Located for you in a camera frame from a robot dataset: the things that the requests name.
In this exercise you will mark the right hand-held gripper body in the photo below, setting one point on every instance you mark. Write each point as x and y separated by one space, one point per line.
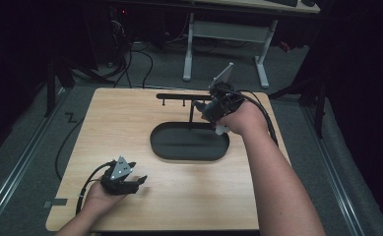
226 100

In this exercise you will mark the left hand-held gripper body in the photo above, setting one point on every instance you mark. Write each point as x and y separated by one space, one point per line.
116 183

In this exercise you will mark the metal floor rail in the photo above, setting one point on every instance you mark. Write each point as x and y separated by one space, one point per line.
21 154
335 180

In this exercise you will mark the person's left hand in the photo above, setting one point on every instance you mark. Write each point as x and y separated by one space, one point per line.
97 200

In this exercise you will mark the black metal stand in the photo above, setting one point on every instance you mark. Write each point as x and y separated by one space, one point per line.
50 88
318 108

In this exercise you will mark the person's right hand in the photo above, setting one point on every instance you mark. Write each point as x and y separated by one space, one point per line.
246 119

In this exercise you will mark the grey tape piece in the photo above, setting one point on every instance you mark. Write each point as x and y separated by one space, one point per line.
56 203

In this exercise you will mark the black hook rack with tray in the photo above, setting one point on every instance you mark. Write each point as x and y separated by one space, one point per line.
185 144

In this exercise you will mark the small red object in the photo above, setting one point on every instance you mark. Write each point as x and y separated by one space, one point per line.
284 46

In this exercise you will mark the white metal frame desk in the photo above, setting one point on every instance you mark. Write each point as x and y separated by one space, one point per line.
231 32

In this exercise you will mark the dark computer tower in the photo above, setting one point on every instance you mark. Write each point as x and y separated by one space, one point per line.
118 29

